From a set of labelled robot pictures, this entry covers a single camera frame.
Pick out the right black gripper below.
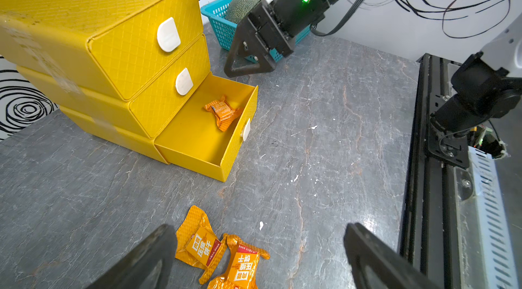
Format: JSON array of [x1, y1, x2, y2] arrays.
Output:
[[224, 0, 330, 78]]

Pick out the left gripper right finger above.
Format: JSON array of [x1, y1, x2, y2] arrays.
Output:
[[343, 222, 437, 288]]

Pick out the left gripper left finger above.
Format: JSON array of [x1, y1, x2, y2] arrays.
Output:
[[88, 224, 178, 288]]

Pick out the yellow drawer cabinet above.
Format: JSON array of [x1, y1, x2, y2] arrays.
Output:
[[0, 0, 212, 165]]

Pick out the yellow bottom drawer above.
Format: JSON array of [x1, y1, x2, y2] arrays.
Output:
[[154, 74, 259, 182]]

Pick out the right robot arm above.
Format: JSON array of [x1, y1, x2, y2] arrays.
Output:
[[224, 0, 521, 133]]

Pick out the teal plastic basket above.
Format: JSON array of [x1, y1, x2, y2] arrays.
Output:
[[201, 0, 310, 63]]

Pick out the left green melon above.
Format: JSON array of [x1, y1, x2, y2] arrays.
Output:
[[225, 0, 260, 24]]

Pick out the orange cookie packet large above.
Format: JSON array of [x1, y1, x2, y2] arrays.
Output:
[[207, 235, 271, 289]]

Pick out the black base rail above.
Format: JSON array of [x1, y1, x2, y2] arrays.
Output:
[[398, 54, 462, 288]]

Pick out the white slotted cable duct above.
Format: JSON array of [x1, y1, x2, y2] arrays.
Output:
[[454, 146, 520, 288]]

